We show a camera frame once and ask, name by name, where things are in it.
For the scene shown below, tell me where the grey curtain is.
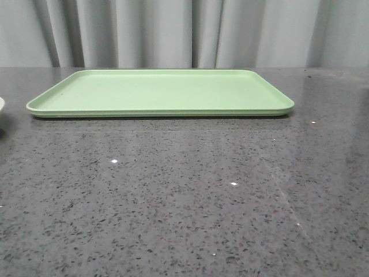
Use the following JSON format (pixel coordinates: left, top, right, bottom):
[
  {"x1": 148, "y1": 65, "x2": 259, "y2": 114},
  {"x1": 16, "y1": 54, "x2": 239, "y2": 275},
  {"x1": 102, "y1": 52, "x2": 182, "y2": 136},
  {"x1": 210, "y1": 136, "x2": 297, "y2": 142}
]
[{"x1": 1, "y1": 1, "x2": 368, "y2": 68}]

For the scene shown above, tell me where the cream round plate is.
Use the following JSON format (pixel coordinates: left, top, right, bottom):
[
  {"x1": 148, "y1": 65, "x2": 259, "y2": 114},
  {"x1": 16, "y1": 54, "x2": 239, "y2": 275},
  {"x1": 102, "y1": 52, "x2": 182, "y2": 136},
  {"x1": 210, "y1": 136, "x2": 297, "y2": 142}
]
[{"x1": 0, "y1": 98, "x2": 5, "y2": 114}]

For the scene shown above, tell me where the light green plastic tray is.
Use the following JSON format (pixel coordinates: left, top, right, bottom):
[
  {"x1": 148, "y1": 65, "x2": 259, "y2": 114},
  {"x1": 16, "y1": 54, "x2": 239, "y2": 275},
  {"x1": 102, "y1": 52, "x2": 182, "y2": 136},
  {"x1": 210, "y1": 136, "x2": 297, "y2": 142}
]
[{"x1": 27, "y1": 69, "x2": 294, "y2": 118}]

